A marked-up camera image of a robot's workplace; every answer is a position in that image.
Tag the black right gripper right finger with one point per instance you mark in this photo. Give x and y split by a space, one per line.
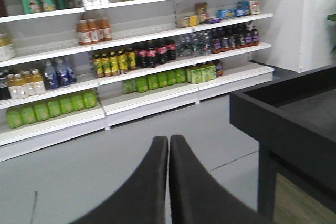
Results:
196 197

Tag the green potted plant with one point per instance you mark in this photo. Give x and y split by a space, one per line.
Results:
331 17

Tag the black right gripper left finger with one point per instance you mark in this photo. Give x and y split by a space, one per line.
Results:
141 199

